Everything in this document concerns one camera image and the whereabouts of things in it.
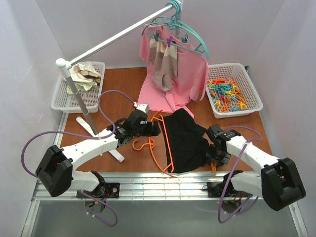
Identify orange plastic hanger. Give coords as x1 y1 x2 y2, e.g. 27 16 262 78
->
132 110 177 178

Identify orange clothespin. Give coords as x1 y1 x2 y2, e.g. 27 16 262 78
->
210 162 217 173

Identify black underwear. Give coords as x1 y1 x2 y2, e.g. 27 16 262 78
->
160 108 208 173

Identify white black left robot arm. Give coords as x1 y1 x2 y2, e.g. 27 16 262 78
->
36 109 160 198

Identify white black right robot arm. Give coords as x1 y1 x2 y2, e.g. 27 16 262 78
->
206 124 306 211

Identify beige brown underwear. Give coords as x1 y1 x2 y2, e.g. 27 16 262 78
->
148 39 178 91

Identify teal clip hanger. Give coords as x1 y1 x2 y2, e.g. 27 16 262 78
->
141 24 198 53

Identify teal plastic hanger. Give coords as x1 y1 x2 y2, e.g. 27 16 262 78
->
166 0 210 58

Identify pile of colourful clothespins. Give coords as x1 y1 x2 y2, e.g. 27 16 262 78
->
207 77 248 113

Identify white clothespin basket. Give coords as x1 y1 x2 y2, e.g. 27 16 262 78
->
205 63 263 119

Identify pile of light clothes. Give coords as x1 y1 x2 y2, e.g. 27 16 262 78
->
70 62 101 91

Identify pink t-shirt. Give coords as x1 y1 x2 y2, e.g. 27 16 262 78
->
138 25 209 113

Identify white clothes basket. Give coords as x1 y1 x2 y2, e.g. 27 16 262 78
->
51 61 105 113

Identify purple clothespin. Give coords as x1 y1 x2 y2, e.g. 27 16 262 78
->
166 36 172 47

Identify white metal clothes rack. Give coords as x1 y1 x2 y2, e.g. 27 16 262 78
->
55 0 182 161

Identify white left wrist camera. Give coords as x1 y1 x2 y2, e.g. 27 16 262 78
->
134 102 150 114

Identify aluminium rail frame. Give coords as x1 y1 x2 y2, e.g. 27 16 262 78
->
20 112 309 237

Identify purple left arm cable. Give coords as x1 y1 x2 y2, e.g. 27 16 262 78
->
21 89 138 227

